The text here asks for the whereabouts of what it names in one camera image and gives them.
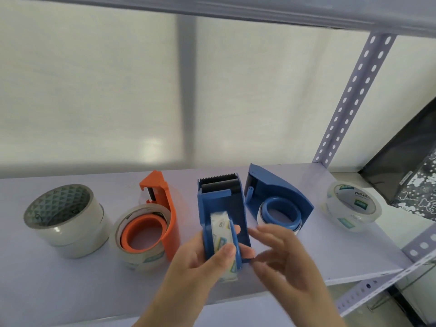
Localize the blue desktop tape dispenser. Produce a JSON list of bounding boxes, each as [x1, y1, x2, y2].
[[197, 173, 253, 271]]

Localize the person's left hand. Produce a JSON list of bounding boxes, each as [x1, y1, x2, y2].
[[151, 225, 256, 308]]

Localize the black white-patterned bag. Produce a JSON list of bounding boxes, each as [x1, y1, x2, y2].
[[391, 150, 436, 222]]

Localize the perforated lavender shelf post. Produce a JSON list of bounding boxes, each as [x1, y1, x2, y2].
[[312, 32, 399, 168]]

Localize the person's right hand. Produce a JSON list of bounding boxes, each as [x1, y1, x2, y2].
[[248, 224, 338, 314]]

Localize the orange handheld tape cutter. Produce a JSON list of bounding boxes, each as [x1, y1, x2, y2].
[[121, 170, 181, 262]]

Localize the clear green-labelled tape roll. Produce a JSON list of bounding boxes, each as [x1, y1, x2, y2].
[[322, 181, 383, 233]]

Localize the blue handheld tape cutter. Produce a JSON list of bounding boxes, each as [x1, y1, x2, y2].
[[244, 163, 315, 233]]

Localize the perforated lavender shelf rail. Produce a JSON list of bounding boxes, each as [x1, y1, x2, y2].
[[335, 253, 436, 318]]

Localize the lavender metal shelf beam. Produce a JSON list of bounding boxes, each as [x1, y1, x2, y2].
[[14, 0, 436, 39]]

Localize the person's right forearm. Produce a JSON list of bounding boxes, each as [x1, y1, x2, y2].
[[297, 302, 347, 327]]

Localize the white tape roll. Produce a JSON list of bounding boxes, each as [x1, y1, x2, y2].
[[257, 201, 303, 235]]

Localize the person's left forearm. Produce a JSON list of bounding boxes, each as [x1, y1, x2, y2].
[[134, 296, 206, 327]]

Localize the short perforated lavender bracket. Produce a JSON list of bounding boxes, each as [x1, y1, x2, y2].
[[401, 223, 436, 263]]

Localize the clear packing tape roll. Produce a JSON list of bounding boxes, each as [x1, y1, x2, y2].
[[109, 203, 173, 272]]

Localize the wide grey-white tape roll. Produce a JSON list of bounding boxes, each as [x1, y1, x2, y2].
[[23, 184, 105, 248], [51, 203, 113, 259]]

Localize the glossy black bag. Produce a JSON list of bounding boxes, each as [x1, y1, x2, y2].
[[359, 98, 436, 205]]

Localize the narrow clear tape roll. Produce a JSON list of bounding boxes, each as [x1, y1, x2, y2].
[[210, 211, 239, 284]]

